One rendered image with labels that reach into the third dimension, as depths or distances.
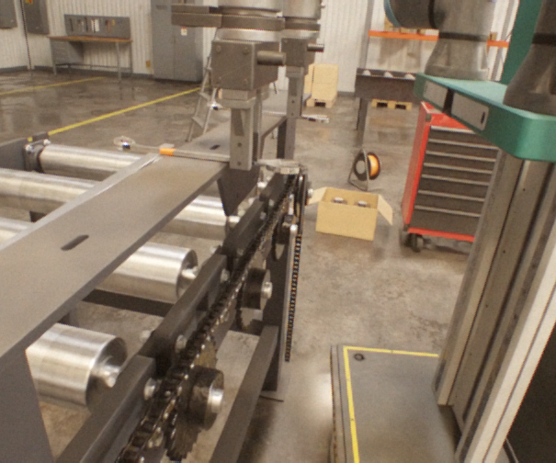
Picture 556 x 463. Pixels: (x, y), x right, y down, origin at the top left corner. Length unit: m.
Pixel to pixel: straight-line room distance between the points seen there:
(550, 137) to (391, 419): 0.97
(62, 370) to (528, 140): 0.70
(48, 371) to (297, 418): 1.23
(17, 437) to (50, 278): 0.14
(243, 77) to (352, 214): 2.64
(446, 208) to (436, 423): 1.76
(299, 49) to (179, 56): 10.34
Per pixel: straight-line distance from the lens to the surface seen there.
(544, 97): 0.68
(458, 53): 1.15
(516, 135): 0.67
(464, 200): 2.94
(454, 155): 2.83
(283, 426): 1.75
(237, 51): 0.49
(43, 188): 1.36
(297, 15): 0.87
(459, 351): 1.38
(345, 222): 3.12
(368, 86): 5.74
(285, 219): 1.10
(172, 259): 0.88
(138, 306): 1.83
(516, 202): 1.18
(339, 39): 10.75
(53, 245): 0.38
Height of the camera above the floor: 1.33
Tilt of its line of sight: 25 degrees down
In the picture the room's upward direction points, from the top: 4 degrees clockwise
